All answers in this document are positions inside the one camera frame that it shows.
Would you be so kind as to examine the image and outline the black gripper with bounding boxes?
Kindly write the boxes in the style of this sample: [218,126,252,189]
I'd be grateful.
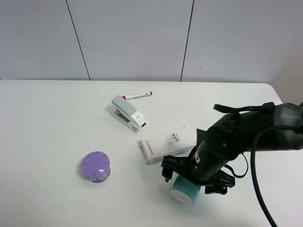
[161,129,235,195]

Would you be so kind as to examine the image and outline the teal bottle-shaped pencil sharpener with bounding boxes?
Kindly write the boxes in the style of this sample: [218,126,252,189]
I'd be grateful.
[170,175,201,205]

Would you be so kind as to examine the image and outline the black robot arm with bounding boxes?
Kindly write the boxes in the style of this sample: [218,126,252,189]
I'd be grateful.
[161,102,303,194]

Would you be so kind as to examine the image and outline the white grey stapler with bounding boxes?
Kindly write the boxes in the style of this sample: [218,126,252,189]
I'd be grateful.
[111,96,147,133]

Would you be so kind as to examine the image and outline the white cardboard box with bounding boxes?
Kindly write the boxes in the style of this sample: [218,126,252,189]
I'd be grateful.
[138,128,196,165]

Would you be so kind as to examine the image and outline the red white marker pen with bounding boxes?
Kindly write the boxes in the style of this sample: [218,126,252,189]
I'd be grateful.
[122,91,152,100]

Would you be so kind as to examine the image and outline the purple lidded round jar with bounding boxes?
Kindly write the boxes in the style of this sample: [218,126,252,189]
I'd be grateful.
[80,151,111,183]

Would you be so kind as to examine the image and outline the black cable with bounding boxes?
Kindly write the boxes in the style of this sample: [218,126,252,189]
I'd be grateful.
[213,103,303,227]

